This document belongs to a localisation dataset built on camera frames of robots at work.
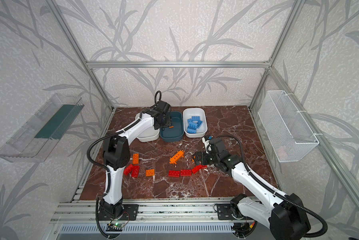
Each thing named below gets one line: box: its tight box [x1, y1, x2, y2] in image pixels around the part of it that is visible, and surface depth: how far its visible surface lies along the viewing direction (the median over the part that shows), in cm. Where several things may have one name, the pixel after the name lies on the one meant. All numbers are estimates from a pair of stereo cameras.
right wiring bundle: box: [231, 220, 258, 238], surface depth 71 cm
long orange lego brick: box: [169, 150, 185, 165], surface depth 95 cm
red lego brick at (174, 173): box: [168, 170, 181, 178], surface depth 88 cm
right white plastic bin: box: [182, 107, 208, 138], surface depth 110 cm
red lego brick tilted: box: [191, 164, 202, 174], surface depth 88 cm
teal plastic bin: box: [159, 111, 185, 142], surface depth 107 cm
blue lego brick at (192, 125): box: [188, 120, 198, 129], surface depth 107 cm
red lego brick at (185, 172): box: [180, 169, 192, 177], surface depth 88 cm
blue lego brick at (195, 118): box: [191, 116, 201, 121], surface depth 114 cm
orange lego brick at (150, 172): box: [145, 169, 155, 177], surface depth 88 cm
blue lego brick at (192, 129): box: [186, 126, 198, 134], surface depth 107 cm
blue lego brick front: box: [196, 120, 203, 129], surface depth 110 cm
